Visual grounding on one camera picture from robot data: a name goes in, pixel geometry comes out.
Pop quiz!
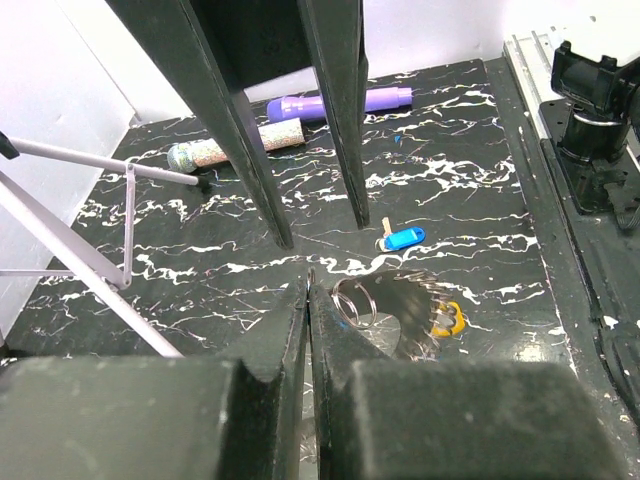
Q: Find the blue tagged key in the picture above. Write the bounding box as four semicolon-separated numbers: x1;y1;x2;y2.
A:
375;217;426;252

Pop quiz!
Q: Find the glitter toy microphone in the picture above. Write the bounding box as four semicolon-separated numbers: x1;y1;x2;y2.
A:
167;118;305;174

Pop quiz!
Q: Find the round metal keyring disc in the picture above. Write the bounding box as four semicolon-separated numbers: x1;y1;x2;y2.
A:
299;267;451;466

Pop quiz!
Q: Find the purple toy microphone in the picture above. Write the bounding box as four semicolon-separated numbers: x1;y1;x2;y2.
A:
267;87;413;123

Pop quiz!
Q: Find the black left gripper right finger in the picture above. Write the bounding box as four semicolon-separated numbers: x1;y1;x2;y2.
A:
308;285;625;479

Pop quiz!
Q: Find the black front mounting bar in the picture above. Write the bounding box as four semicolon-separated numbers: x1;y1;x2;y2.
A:
485;58;639;425

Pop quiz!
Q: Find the lilac music stand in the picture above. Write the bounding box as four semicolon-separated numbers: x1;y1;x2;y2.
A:
1;135;211;358

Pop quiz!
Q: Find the yellow key tag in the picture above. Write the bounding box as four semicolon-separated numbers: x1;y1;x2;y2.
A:
431;302;466;338

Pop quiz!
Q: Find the aluminium frame rail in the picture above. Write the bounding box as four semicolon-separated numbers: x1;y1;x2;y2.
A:
503;27;560;139

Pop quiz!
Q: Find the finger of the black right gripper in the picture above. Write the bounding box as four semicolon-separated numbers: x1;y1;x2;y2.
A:
108;1;294;249
298;1;370;229

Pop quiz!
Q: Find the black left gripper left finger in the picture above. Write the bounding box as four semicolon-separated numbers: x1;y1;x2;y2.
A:
1;279;307;479

